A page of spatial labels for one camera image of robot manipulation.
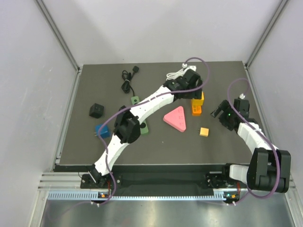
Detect yellow cube plug adapter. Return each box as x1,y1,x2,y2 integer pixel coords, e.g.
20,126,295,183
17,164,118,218
191,91,205,106

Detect yellow plug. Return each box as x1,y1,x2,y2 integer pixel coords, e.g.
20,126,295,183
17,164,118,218
198,127,209,137

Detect orange yellow cube socket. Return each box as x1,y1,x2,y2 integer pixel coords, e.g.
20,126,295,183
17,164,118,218
191,105,202,116

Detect pink triangular socket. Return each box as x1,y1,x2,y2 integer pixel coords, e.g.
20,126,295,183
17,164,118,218
163,106,187,132

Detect green power strip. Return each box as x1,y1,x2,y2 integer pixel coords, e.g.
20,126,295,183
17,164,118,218
131,96,149,135

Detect blue cube plug adapter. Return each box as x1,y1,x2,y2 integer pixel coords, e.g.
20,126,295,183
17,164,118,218
95,124,111,139

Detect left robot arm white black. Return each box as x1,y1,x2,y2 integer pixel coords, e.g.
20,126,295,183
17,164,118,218
89,66,203,188

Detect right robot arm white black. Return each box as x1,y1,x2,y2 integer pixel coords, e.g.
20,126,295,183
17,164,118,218
211,98,291,193

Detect black cube plug adapter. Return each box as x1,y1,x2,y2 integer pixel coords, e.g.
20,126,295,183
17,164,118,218
89,103,104,119

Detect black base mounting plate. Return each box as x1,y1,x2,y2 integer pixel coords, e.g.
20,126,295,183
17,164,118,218
80,171,243,190

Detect white power cable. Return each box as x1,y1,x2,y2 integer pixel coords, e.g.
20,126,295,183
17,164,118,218
166,67,192,82

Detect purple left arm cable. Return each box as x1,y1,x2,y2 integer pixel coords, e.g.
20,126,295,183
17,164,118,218
97,57,211,209

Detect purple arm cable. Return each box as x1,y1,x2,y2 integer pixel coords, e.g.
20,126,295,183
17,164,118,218
97,57,211,209
227,78,281,206

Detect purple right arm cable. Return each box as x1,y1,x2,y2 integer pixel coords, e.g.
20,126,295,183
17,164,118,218
227,78,281,206

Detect black power strip cable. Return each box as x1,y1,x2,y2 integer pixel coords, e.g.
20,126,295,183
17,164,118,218
121,65,140,95

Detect aluminium frame post right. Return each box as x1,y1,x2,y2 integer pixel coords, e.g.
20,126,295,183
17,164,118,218
244,0,290,70

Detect aluminium frame post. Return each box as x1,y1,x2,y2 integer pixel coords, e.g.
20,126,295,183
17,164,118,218
244,0,290,70
35,0,82,74

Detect aluminium frame post left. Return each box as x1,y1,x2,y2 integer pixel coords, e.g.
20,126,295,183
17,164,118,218
35,0,82,74

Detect grey slotted cable duct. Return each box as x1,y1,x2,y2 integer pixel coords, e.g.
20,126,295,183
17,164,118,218
47,190,237,201

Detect aluminium frame rail front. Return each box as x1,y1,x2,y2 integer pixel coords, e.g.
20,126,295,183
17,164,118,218
38,170,290,193

